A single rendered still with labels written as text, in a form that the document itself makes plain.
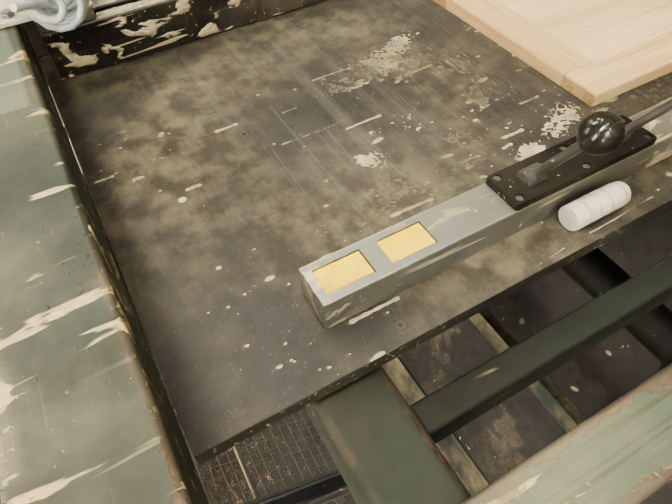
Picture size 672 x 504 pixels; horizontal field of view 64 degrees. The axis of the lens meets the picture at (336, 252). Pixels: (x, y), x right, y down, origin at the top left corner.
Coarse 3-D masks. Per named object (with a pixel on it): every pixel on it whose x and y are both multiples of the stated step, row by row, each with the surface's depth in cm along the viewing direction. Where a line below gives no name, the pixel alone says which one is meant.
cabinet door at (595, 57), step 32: (448, 0) 87; (480, 0) 86; (512, 0) 86; (544, 0) 86; (576, 0) 85; (608, 0) 85; (640, 0) 85; (512, 32) 79; (544, 32) 79; (576, 32) 79; (608, 32) 79; (640, 32) 79; (544, 64) 74; (576, 64) 73; (608, 64) 73; (640, 64) 73; (576, 96) 72; (608, 96) 71
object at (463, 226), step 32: (640, 160) 60; (480, 192) 56; (576, 192) 58; (448, 224) 53; (480, 224) 53; (512, 224) 55; (384, 256) 51; (416, 256) 51; (448, 256) 53; (320, 288) 49; (352, 288) 48; (384, 288) 51; (320, 320) 51
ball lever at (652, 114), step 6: (666, 102) 52; (654, 108) 53; (660, 108) 52; (666, 108) 52; (648, 114) 54; (654, 114) 53; (660, 114) 53; (636, 120) 55; (642, 120) 55; (648, 120) 54; (630, 126) 56; (636, 126) 56; (642, 126) 55; (630, 132) 57
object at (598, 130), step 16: (608, 112) 44; (592, 128) 44; (608, 128) 44; (624, 128) 44; (576, 144) 48; (592, 144) 45; (608, 144) 44; (560, 160) 50; (528, 176) 54; (544, 176) 55
